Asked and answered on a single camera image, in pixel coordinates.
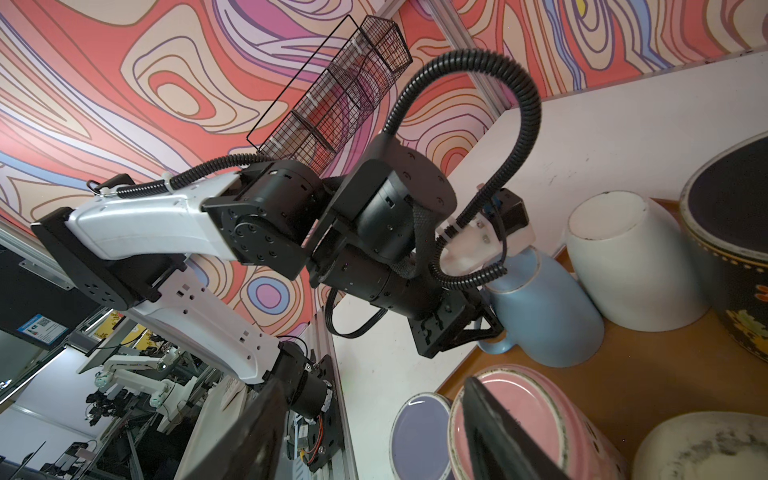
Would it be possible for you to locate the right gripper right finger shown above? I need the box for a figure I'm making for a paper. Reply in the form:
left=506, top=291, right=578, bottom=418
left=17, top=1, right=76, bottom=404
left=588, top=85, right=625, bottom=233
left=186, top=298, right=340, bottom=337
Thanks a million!
left=461, top=377, right=567, bottom=480

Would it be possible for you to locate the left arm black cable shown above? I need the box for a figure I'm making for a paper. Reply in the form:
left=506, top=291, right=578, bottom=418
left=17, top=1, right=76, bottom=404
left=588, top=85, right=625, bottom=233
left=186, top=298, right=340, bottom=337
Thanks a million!
left=383, top=49, right=543, bottom=292

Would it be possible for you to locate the white mug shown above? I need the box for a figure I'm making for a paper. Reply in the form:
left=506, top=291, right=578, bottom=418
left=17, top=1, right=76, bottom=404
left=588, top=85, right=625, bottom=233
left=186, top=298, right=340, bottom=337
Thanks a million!
left=566, top=191, right=710, bottom=332

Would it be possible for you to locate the purple mug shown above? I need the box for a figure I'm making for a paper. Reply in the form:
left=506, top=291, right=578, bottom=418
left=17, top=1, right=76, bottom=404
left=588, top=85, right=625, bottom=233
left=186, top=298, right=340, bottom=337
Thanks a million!
left=389, top=392, right=454, bottom=480

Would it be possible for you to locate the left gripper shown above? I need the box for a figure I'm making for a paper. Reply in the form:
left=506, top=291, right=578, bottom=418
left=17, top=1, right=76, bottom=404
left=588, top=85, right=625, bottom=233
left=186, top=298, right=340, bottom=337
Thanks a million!
left=408, top=290, right=504, bottom=358

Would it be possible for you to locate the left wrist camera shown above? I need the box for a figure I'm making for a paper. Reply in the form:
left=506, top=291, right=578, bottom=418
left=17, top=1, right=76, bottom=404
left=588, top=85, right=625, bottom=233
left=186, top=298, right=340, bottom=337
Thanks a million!
left=440, top=188, right=535, bottom=276

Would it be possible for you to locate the black wire basket left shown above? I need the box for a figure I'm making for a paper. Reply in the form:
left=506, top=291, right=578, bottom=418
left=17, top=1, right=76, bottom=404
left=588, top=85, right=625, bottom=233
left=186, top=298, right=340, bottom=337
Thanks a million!
left=249, top=15, right=412, bottom=177

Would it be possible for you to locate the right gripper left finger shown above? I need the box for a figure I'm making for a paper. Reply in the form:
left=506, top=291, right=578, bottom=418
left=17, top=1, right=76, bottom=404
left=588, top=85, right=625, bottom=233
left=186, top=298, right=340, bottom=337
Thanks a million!
left=179, top=379, right=287, bottom=479

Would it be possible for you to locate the pink mug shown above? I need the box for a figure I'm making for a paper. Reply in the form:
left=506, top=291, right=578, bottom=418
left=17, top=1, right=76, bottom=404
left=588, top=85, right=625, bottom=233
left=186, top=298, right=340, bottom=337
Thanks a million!
left=476, top=365, right=629, bottom=479

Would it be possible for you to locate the black patterned mug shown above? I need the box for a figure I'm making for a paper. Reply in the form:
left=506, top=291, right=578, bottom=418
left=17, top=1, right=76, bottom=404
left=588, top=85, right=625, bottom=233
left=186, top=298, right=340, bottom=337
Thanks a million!
left=679, top=133, right=767, bottom=361

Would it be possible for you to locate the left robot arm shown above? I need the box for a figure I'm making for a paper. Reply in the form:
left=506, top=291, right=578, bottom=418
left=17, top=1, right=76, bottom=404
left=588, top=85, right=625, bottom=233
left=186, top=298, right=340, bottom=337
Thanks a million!
left=32, top=134, right=502, bottom=419

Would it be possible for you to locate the brown wooden tray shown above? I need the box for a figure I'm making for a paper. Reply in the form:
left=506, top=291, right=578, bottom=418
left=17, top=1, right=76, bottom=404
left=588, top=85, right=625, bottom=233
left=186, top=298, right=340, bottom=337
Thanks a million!
left=436, top=197, right=768, bottom=466

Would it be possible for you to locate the beige speckled mug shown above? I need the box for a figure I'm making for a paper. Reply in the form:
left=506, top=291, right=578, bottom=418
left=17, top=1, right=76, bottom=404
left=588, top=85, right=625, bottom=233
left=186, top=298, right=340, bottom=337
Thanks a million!
left=631, top=412, right=767, bottom=479

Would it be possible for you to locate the light blue mug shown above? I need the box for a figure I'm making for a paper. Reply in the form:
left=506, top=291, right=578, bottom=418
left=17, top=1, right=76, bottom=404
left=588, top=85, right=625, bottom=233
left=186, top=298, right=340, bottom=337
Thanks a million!
left=478, top=247, right=604, bottom=368

